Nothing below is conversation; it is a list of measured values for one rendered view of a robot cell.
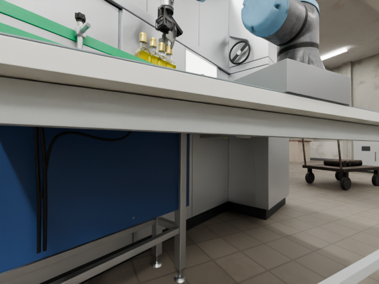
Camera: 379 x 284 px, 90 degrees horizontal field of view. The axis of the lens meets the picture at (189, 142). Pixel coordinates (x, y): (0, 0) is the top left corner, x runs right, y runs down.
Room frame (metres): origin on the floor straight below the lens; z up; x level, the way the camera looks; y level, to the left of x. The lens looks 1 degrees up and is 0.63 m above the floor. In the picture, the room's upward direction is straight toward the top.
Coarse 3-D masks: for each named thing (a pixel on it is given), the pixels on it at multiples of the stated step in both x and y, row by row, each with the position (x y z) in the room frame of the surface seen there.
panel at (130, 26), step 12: (120, 12) 0.96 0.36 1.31; (120, 24) 0.96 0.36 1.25; (132, 24) 0.99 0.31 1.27; (144, 24) 1.05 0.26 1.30; (120, 36) 0.96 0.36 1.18; (132, 36) 0.99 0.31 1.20; (156, 36) 1.11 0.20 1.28; (120, 48) 0.96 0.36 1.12; (132, 48) 0.99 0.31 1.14; (156, 48) 1.11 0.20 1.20; (180, 48) 1.27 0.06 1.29; (180, 60) 1.27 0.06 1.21; (204, 60) 1.49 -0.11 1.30
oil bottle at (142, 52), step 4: (140, 48) 0.87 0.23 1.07; (144, 48) 0.87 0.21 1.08; (136, 52) 0.88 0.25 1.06; (140, 52) 0.86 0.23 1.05; (144, 52) 0.87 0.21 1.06; (148, 52) 0.89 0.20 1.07; (136, 56) 0.88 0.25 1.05; (140, 56) 0.86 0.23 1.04; (144, 56) 0.87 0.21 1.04; (148, 56) 0.89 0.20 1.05; (148, 60) 0.89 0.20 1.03
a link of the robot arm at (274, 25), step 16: (256, 0) 0.48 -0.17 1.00; (272, 0) 0.45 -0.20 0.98; (288, 0) 0.45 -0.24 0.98; (256, 16) 0.49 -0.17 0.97; (272, 16) 0.46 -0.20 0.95; (288, 16) 0.48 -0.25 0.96; (304, 16) 0.51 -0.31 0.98; (256, 32) 0.51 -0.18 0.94; (272, 32) 0.50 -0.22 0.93; (288, 32) 0.51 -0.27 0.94
